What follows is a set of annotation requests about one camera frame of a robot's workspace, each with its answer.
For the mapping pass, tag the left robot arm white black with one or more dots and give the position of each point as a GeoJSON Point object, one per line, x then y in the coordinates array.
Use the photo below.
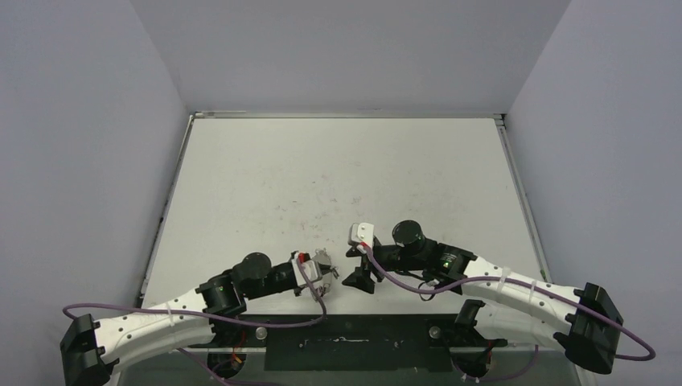
{"type": "Point", "coordinates": [93, 350]}

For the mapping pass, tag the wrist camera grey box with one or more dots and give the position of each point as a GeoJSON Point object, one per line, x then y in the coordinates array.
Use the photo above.
{"type": "Point", "coordinates": [304, 267]}
{"type": "Point", "coordinates": [361, 236]}

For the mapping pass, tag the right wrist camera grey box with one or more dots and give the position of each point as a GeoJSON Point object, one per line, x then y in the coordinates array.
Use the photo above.
{"type": "Point", "coordinates": [361, 236]}

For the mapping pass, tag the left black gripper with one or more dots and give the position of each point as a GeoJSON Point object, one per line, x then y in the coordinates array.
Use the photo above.
{"type": "Point", "coordinates": [297, 290]}

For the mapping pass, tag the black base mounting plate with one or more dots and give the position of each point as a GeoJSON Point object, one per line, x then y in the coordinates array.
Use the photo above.
{"type": "Point", "coordinates": [362, 342]}

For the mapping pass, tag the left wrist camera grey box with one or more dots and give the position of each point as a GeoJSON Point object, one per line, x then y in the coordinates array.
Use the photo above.
{"type": "Point", "coordinates": [304, 267]}

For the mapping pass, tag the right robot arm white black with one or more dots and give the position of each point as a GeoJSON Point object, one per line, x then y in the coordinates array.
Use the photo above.
{"type": "Point", "coordinates": [582, 323]}

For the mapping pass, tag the grey key holder with rings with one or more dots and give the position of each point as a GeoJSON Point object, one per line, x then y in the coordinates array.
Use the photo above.
{"type": "Point", "coordinates": [324, 260]}

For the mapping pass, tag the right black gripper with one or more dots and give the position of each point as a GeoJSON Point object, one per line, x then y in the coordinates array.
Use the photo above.
{"type": "Point", "coordinates": [365, 264]}

